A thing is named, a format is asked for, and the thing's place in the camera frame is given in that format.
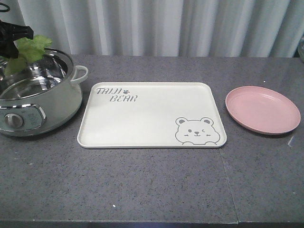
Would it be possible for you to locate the pale green electric cooking pot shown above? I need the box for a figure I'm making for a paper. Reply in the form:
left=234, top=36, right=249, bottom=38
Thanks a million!
left=0, top=48, right=88, bottom=137

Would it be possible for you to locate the white pleated curtain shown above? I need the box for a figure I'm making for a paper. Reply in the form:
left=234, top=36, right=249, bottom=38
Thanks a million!
left=0, top=0, right=304, bottom=57

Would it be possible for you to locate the cream bear serving tray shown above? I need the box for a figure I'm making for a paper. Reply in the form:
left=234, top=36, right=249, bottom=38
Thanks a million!
left=77, top=82, right=227, bottom=148

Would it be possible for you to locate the green lettuce leaf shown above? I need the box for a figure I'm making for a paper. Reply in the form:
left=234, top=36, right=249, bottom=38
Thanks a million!
left=4, top=35, right=53, bottom=76

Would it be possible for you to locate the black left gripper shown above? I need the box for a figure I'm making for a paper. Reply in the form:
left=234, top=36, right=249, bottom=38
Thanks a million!
left=0, top=21, right=34, bottom=58

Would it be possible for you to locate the pink round plate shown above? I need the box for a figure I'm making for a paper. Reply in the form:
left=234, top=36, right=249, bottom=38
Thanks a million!
left=225, top=86, right=301, bottom=135

